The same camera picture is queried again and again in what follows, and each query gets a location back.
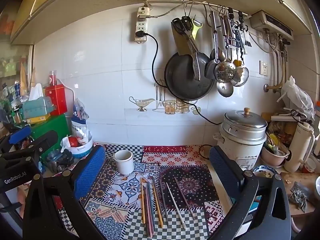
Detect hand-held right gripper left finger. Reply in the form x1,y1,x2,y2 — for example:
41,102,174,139
22,145,106,240

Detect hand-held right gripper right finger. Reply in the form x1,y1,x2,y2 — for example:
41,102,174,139
209,145,292,240

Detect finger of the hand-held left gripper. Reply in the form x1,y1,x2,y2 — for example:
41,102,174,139
0,129,60,172
0,126,32,155

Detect white ceramic cup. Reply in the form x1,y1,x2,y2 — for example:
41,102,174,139
113,150,134,175

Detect orange chopstick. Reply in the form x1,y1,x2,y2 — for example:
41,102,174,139
141,177,146,224
152,178,164,228

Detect grey chopstick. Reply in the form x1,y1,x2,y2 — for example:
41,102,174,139
158,179,169,227

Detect teal chopstick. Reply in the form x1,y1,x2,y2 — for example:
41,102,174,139
147,182,155,233

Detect green box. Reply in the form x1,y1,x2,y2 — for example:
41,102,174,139
26,114,71,161

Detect white colander basket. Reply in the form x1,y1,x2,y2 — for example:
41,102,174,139
61,135,94,159

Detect glass jar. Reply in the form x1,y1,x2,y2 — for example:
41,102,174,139
46,149,73,173

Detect white rice cooker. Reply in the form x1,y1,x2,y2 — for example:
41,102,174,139
213,129,267,170

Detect blue white plastic bag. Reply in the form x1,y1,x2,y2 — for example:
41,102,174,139
71,98,90,143

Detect teal tissue box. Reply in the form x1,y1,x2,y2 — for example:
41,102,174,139
22,83,54,118

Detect patterned table mat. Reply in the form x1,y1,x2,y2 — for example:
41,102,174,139
59,144,250,240

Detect red tin box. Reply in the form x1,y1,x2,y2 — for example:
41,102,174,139
45,83,68,116

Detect blue white plate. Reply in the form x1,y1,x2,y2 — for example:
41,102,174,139
253,165,278,178

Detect metal steamer pot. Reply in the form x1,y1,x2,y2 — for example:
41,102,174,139
222,107,268,141

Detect pink bowl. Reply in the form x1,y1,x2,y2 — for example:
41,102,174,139
260,144,291,168

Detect wooden cutting board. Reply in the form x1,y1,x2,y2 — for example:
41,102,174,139
279,172,320,216

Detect white electric kettle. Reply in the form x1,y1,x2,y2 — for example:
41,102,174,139
283,122,316,173

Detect metal ladle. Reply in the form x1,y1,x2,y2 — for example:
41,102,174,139
216,80,234,98

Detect grey rag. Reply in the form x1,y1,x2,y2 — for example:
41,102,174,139
289,182,311,213

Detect metal mesh strainer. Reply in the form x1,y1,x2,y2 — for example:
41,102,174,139
232,60,250,88

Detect metal slotted skimmer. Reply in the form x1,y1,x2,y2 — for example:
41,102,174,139
214,15,237,83

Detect black frying pan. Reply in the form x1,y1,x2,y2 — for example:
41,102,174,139
164,51,216,101

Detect metal serving spoon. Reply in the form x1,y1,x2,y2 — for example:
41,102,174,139
204,10,221,80

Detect black hanging kitchen tool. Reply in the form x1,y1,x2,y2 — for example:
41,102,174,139
233,11,247,61

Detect metal cleaver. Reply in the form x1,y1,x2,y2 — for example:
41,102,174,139
171,21,194,56

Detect green peeler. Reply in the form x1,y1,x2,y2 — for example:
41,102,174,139
188,17,203,41

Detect white power strip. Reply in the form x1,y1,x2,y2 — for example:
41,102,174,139
134,20,148,44

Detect black scissors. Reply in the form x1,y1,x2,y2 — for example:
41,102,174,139
172,16,200,55

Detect white water heater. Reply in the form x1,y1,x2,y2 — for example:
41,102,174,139
250,10,295,41

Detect white wall outlet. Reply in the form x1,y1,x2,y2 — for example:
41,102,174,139
259,60,269,76

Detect metal water hose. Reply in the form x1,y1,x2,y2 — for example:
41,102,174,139
273,34,288,88

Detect black power cable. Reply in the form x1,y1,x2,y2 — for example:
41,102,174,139
135,30,224,126

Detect metal hanging rail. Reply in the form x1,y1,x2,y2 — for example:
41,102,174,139
143,0,252,18

